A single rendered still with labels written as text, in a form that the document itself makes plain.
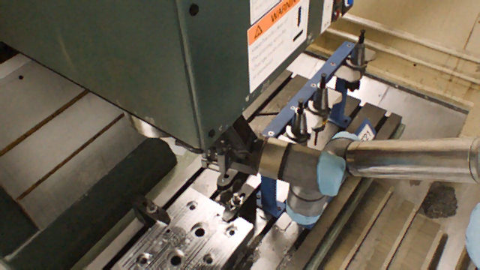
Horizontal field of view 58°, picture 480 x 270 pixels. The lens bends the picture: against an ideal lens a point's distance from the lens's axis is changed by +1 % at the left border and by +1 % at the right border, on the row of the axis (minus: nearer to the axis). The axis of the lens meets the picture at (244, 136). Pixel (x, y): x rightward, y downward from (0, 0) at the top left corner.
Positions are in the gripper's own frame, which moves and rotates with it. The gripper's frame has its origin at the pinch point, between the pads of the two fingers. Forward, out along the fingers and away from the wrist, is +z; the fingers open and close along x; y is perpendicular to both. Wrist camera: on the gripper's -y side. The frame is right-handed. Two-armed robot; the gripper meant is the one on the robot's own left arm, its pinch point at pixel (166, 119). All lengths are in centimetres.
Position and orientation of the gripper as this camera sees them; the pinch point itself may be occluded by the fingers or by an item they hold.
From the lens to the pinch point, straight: 86.5
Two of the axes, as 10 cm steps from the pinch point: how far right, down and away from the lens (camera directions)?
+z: -9.4, -2.7, 2.2
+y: -0.1, 6.5, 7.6
